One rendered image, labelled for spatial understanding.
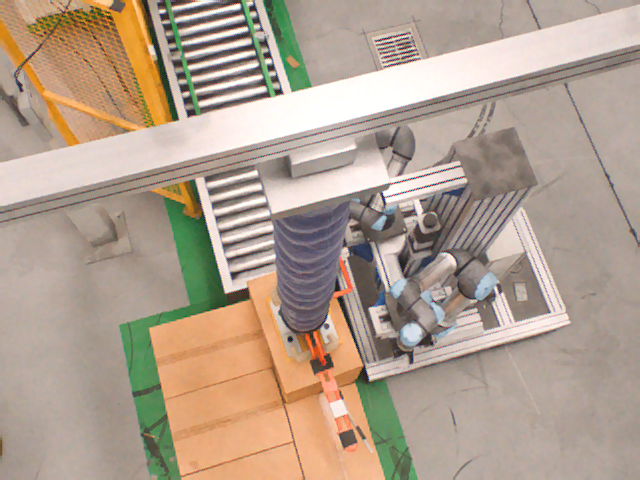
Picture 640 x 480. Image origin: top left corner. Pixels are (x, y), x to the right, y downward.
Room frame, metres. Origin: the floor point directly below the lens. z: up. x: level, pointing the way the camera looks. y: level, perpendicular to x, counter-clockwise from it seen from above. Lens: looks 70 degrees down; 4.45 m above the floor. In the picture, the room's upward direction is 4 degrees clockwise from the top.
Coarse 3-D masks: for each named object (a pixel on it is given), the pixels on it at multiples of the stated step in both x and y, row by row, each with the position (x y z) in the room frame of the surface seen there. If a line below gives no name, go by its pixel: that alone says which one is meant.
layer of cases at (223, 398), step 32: (192, 320) 0.87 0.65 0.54; (224, 320) 0.88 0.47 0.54; (256, 320) 0.89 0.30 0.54; (160, 352) 0.69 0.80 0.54; (192, 352) 0.70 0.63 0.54; (224, 352) 0.71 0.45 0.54; (256, 352) 0.72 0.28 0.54; (192, 384) 0.53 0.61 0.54; (224, 384) 0.54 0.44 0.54; (256, 384) 0.55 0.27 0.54; (352, 384) 0.58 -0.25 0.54; (192, 416) 0.36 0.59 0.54; (224, 416) 0.37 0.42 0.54; (256, 416) 0.38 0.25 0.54; (288, 416) 0.39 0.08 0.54; (320, 416) 0.40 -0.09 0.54; (352, 416) 0.41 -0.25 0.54; (192, 448) 0.20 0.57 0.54; (224, 448) 0.21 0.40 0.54; (256, 448) 0.22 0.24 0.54; (288, 448) 0.23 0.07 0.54; (320, 448) 0.24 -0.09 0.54
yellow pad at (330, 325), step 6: (330, 312) 0.86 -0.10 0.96; (330, 318) 0.83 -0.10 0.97; (324, 324) 0.79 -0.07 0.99; (330, 324) 0.80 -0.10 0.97; (336, 324) 0.80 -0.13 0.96; (318, 330) 0.77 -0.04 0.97; (324, 330) 0.77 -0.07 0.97; (330, 330) 0.77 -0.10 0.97; (336, 330) 0.77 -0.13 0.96; (324, 336) 0.74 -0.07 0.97; (324, 342) 0.71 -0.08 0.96; (342, 342) 0.72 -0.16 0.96
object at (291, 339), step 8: (272, 304) 0.88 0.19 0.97; (272, 312) 0.84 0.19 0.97; (280, 312) 0.84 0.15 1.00; (280, 336) 0.73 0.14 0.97; (288, 336) 0.72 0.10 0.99; (296, 336) 0.73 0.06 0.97; (288, 344) 0.69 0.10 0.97; (296, 344) 0.69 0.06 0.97; (288, 352) 0.65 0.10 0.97; (288, 360) 0.61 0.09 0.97
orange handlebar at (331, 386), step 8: (344, 272) 1.04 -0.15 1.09; (352, 288) 0.96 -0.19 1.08; (336, 296) 0.91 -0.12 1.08; (312, 344) 0.67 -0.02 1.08; (320, 344) 0.68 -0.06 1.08; (312, 352) 0.64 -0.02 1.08; (320, 376) 0.53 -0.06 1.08; (328, 376) 0.53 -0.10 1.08; (328, 384) 0.49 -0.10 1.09; (336, 384) 0.49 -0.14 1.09; (328, 392) 0.46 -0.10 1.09; (336, 392) 0.46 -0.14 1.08; (328, 400) 0.42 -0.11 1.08; (344, 416) 0.35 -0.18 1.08; (352, 448) 0.22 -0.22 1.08
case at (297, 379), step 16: (272, 272) 1.06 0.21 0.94; (256, 288) 0.97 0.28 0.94; (272, 288) 0.97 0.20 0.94; (256, 304) 0.88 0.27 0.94; (336, 304) 0.91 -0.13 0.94; (272, 320) 0.81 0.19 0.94; (336, 320) 0.83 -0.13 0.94; (272, 336) 0.73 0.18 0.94; (304, 336) 0.74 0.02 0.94; (272, 352) 0.65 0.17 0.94; (336, 352) 0.67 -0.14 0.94; (352, 352) 0.67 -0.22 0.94; (288, 368) 0.58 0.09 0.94; (304, 368) 0.58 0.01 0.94; (336, 368) 0.59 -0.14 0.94; (352, 368) 0.60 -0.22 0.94; (288, 384) 0.50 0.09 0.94; (304, 384) 0.51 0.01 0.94; (320, 384) 0.53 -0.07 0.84; (288, 400) 0.46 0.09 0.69
